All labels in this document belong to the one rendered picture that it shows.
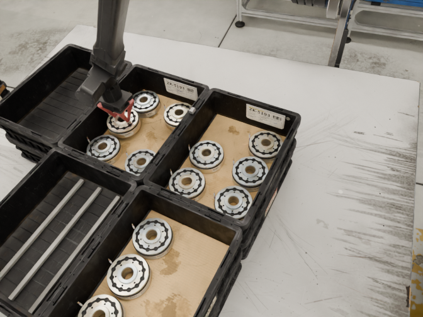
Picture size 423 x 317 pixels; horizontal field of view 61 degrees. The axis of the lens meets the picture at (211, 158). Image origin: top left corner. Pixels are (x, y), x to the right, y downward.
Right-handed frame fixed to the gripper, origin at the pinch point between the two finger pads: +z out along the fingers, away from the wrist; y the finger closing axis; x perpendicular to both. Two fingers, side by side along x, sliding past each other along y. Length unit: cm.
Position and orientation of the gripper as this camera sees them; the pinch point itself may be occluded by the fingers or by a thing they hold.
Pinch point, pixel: (121, 117)
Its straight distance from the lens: 117.9
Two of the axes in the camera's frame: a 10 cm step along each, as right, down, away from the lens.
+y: 8.8, 3.3, -3.4
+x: 4.7, -7.4, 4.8
